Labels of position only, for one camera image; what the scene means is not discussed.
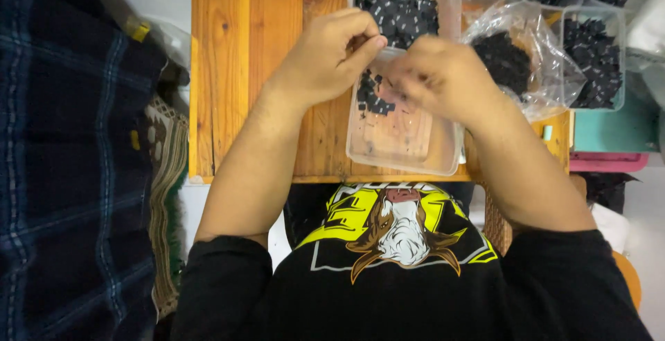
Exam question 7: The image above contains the pink tray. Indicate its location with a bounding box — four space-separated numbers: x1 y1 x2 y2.
569 152 650 173

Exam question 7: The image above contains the small heap of black parts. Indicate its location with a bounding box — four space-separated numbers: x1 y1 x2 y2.
356 69 397 117

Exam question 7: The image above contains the stick with yellow tape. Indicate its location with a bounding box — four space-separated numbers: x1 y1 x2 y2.
77 0 152 43

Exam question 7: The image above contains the nearly empty clear plastic container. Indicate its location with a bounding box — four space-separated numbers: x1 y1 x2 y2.
346 47 465 176

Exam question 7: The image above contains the crumpled clear plastic bag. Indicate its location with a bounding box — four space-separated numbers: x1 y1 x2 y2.
141 15 192 72

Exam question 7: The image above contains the white plastic bag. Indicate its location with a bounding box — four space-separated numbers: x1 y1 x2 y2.
623 0 665 110

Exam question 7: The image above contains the black cloth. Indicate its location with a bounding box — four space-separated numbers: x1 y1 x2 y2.
574 172 641 215

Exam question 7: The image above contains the person's right hand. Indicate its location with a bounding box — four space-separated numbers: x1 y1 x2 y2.
378 35 503 130

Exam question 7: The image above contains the patterned woven rug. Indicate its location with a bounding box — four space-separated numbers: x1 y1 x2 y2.
144 95 191 322

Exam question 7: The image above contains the black graphic t-shirt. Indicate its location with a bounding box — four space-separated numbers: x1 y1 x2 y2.
170 182 654 341

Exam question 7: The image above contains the orange round object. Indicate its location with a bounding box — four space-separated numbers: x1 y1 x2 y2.
612 251 643 312

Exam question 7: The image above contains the teal box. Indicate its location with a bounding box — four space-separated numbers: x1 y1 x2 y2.
570 91 662 154

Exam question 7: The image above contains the brown woven mat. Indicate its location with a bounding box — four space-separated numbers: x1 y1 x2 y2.
477 181 514 257

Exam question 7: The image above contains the person's left hand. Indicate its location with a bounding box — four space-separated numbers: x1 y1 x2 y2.
265 8 388 111

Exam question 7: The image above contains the dark blue plaid cloth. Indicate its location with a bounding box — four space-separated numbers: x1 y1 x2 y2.
0 0 169 341

